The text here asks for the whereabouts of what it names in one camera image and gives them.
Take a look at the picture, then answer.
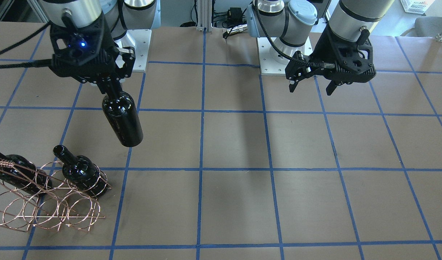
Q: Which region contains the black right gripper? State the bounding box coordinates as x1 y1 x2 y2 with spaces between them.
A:
49 14 136 96

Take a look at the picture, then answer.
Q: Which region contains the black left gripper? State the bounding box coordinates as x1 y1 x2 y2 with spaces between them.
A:
285 27 376 96

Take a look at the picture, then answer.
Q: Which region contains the black wine bottle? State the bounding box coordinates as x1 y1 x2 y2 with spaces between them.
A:
0 152 52 195
53 145 107 198
102 91 143 147

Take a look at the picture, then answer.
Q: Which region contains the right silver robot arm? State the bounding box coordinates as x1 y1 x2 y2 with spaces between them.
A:
41 0 161 99

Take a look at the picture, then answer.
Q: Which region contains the black wine bottle in basket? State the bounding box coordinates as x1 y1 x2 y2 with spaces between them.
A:
53 145 107 198

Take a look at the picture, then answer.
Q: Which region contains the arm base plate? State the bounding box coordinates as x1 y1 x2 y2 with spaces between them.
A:
115 29 153 72
256 32 315 76

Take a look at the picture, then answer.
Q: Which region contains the aluminium frame post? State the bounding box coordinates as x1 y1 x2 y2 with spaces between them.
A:
195 0 214 33

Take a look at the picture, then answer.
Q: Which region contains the copper wire wine basket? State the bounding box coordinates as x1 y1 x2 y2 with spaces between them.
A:
0 158 104 233

